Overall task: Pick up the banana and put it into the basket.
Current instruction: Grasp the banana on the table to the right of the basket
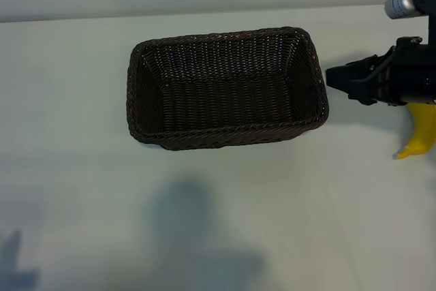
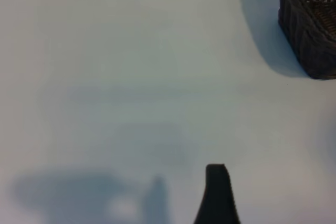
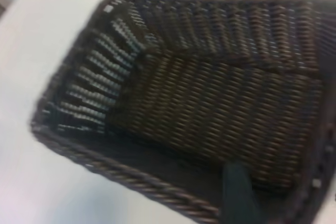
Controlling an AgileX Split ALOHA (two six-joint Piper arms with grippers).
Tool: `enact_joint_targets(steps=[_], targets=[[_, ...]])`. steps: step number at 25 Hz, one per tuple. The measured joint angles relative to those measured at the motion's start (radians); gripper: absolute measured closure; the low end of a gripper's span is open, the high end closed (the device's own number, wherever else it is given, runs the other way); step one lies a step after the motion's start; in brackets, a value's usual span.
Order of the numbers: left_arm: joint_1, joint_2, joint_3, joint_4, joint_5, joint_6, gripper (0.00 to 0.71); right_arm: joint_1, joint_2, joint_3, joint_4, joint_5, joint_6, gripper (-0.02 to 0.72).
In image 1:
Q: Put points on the dark brown wicker basket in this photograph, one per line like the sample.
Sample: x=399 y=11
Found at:
x=225 y=100

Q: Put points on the black right camera bracket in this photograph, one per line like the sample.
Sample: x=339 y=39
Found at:
x=427 y=15

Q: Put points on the yellow banana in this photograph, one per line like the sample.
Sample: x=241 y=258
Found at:
x=420 y=131

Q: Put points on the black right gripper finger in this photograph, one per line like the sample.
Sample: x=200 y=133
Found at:
x=347 y=74
x=361 y=95

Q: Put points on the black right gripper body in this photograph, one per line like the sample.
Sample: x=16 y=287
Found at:
x=402 y=73

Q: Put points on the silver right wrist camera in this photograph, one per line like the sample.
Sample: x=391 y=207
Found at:
x=400 y=4

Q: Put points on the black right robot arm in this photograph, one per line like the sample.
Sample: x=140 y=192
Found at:
x=431 y=73

